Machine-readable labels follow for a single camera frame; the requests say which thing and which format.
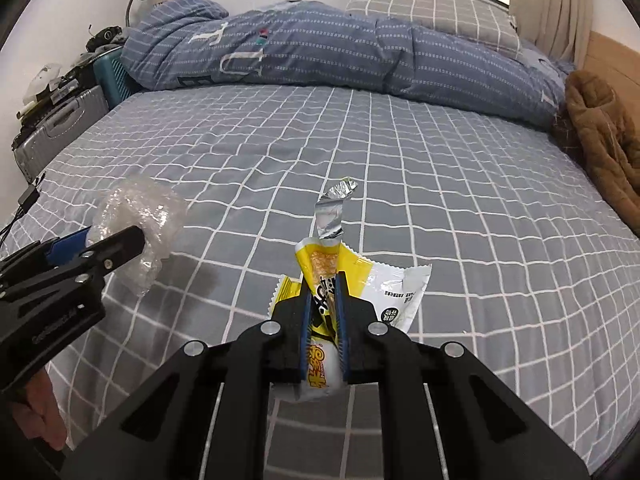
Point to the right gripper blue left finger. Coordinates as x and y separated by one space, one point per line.
203 413

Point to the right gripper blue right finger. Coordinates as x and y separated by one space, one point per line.
444 414

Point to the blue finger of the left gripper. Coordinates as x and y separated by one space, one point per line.
62 250
109 254

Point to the yellow snack wrapper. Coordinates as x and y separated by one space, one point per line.
395 294

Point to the person's left hand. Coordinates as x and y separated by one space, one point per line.
38 415

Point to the grey suitcase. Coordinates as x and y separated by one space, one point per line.
35 147

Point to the grey checked bed sheet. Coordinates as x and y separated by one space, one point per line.
531 269

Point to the teal suitcase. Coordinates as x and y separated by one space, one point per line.
117 85

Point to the blue striped duvet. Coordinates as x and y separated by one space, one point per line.
184 43

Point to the brown fleece jacket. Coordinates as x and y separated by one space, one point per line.
595 129

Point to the wooden headboard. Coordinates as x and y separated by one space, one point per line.
619 66

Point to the grey checked pillow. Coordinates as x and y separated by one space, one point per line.
473 20

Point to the beige curtain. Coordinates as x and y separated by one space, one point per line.
559 28

